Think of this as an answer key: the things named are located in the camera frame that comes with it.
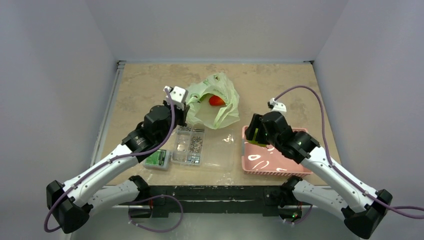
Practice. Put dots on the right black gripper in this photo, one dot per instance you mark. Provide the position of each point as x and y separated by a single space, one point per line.
253 131

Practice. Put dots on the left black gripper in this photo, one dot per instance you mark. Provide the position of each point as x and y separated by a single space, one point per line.
182 114

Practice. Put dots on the yellow fake fruit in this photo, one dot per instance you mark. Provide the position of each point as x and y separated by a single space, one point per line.
254 140

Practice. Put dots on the light green plastic bag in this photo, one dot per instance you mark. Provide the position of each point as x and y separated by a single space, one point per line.
202 113

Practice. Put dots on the orange fake fruit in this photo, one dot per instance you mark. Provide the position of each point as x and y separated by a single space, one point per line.
216 101

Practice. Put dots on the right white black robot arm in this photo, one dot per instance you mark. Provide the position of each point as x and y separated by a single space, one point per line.
360 206

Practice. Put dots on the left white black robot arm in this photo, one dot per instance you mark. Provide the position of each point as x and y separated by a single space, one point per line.
71 203

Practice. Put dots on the pink plastic basket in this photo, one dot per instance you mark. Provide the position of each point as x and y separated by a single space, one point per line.
259 160

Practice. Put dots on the green white small box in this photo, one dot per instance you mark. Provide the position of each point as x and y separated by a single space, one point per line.
159 160

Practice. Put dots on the clear plastic screw organizer box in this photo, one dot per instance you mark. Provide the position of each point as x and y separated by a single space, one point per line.
208 149

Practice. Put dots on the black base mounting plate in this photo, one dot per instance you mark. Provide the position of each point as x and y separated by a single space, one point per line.
172 205

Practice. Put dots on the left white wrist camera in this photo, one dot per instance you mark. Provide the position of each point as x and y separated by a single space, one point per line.
177 95

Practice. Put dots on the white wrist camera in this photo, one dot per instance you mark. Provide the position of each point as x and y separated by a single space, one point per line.
276 106
177 95

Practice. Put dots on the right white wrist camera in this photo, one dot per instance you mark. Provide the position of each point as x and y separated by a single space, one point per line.
276 106

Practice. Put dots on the aluminium left frame rail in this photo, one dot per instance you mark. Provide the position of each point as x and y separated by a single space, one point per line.
101 149

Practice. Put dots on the aluminium frame rail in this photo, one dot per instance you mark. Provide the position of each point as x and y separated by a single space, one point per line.
215 61
101 149
128 192

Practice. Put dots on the aluminium back frame rail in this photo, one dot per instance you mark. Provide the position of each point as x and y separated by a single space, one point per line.
215 61

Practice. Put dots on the aluminium front frame rail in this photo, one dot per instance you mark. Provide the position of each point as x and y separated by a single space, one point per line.
128 192

